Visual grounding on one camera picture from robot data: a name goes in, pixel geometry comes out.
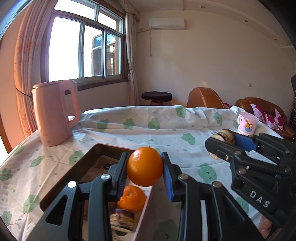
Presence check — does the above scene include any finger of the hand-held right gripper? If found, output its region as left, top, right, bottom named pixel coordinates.
left=236, top=133, right=296, bottom=169
left=205, top=137, right=292, bottom=179

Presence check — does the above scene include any pink metal tin box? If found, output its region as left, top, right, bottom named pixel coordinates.
left=39, top=144, right=158, bottom=241

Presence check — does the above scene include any dark round stool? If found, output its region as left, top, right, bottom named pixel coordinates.
left=142, top=91, right=172, bottom=106

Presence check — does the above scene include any sliding glass window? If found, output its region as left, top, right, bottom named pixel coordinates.
left=42, top=0, right=129, bottom=91

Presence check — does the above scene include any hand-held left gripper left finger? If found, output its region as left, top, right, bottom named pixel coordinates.
left=26, top=152, right=130, bottom=241

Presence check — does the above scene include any wrinkled tangerine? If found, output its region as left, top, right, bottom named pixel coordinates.
left=117, top=185, right=147, bottom=212

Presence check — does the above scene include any pink electric kettle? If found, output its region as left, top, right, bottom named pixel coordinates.
left=31, top=79, right=81, bottom=147

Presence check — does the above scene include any person's right hand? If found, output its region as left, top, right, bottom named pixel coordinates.
left=258, top=215, right=273, bottom=240

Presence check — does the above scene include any brown leather sofa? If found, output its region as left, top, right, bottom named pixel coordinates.
left=235, top=97, right=296, bottom=142

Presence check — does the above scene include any printed paper sheet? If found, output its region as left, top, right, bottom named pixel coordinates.
left=80, top=154, right=153, bottom=241

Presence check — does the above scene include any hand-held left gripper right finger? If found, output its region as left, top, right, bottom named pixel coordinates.
left=161, top=152, right=264, bottom=241

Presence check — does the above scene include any beige curtain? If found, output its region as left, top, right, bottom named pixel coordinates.
left=125, top=11, right=140, bottom=106

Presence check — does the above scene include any dark curtain tieback cord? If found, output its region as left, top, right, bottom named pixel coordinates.
left=15, top=87, right=33, bottom=98

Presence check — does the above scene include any white air conditioner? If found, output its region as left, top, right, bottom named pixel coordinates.
left=149, top=18, right=185, bottom=30

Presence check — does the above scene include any pink cartoon cup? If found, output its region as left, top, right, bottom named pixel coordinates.
left=237, top=112, right=259, bottom=135

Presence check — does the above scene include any cloud print tablecloth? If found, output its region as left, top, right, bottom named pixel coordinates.
left=0, top=105, right=285, bottom=241

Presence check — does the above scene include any pink patterned curtain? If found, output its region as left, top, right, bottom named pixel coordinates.
left=14, top=0, right=60, bottom=139

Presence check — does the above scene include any smooth small orange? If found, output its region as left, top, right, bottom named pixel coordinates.
left=126, top=146, right=164, bottom=187

